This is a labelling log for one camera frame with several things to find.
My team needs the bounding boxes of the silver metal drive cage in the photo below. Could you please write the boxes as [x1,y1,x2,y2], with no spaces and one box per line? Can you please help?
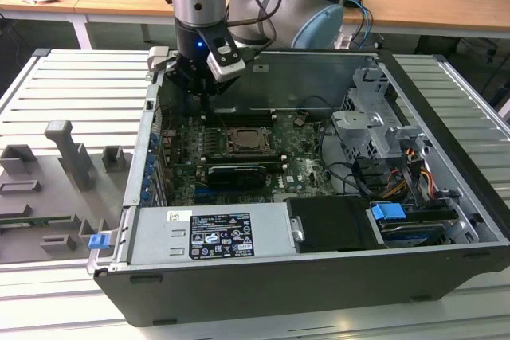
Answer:
[330,67,432,166]

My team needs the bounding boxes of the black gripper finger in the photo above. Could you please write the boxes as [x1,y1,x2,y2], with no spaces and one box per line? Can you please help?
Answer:
[167,60,205,116]
[204,76,239,116]

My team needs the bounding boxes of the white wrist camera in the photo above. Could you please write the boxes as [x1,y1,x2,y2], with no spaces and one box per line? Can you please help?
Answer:
[206,43,245,83]

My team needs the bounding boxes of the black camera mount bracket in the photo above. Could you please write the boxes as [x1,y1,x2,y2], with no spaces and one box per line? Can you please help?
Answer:
[198,28,233,58]

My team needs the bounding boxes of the black PC case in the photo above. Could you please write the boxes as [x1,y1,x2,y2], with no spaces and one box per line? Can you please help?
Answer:
[87,45,510,327]

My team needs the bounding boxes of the black RAM slot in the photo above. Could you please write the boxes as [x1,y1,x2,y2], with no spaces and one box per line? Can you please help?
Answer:
[201,151,288,161]
[201,158,289,170]
[203,115,277,127]
[203,107,277,119]

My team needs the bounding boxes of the blue cable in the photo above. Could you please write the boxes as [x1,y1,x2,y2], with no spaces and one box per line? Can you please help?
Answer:
[348,0,375,51]

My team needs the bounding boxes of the grey power supply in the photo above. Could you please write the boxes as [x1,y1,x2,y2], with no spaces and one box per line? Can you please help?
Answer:
[129,201,300,266]

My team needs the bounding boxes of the white power adapter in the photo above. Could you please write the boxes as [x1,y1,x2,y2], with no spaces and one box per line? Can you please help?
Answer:
[333,31,354,51]

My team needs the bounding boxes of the blue plastic tab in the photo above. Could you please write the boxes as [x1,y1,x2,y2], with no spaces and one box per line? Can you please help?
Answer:
[88,233,111,251]

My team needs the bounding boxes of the black plastic shroud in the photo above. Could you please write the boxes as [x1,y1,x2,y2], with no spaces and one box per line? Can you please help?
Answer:
[283,195,386,254]

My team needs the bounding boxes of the black cable bundle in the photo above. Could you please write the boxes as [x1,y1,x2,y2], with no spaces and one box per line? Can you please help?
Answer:
[318,116,391,202]

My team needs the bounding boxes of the orange yellow wire bundle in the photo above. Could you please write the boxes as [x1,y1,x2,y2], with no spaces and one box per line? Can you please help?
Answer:
[382,147,438,202]

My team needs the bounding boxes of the CPU socket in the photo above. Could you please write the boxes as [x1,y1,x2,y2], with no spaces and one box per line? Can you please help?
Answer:
[225,125,279,157]

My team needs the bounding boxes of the grey parts rack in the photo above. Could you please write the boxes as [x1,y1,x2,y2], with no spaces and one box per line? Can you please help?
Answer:
[0,119,135,265]

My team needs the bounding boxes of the hard disk in blue carrier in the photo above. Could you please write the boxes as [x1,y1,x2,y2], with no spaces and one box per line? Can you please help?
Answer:
[369,202,459,248]

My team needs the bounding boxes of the green motherboard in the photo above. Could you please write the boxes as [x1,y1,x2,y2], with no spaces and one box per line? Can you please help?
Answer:
[161,111,354,205]

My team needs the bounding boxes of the grey case latch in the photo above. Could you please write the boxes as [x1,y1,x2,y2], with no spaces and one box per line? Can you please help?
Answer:
[146,45,173,75]

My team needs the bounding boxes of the black graphics card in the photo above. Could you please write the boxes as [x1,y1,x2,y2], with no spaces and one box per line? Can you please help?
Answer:
[205,163,267,190]

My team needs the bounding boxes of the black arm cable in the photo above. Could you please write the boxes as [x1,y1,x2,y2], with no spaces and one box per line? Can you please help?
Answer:
[222,0,281,57]

